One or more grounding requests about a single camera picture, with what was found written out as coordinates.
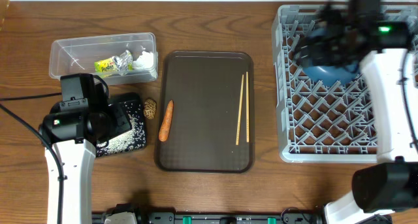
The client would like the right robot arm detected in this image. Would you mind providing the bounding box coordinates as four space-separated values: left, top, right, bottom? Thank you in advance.
294 0 417 223

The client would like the grey dishwasher rack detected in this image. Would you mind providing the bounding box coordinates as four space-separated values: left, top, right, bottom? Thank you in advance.
272 5 417 163

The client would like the orange carrot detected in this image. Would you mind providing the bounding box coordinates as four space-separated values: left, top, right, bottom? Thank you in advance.
159 100 174 142

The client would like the white tissue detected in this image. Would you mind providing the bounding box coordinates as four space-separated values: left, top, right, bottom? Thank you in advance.
132 48 155 70

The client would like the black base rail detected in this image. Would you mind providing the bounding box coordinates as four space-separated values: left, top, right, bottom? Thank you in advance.
91 204 325 224

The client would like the white rice pile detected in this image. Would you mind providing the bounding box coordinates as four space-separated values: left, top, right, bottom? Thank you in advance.
96 99 147 157

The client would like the clear plastic bin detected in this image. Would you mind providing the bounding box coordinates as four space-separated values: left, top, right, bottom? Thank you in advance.
49 33 158 85

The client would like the dark blue plate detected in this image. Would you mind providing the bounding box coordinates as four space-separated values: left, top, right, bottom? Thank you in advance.
294 28 359 86

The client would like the dark brown serving tray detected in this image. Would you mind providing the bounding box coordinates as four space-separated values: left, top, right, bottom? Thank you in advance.
154 51 255 174

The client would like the black waste tray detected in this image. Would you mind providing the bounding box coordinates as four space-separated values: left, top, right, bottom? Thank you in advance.
96 93 147 157

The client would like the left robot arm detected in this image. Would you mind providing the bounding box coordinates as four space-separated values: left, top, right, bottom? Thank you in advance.
39 73 132 223

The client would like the brown dried mushroom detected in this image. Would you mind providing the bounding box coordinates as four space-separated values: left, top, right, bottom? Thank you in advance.
143 99 157 120

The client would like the yellow foil snack wrapper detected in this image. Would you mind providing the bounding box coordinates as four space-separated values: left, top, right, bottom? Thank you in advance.
94 50 133 78

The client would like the wooden chopstick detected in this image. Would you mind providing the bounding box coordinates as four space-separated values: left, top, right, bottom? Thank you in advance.
236 74 244 146
246 72 249 142

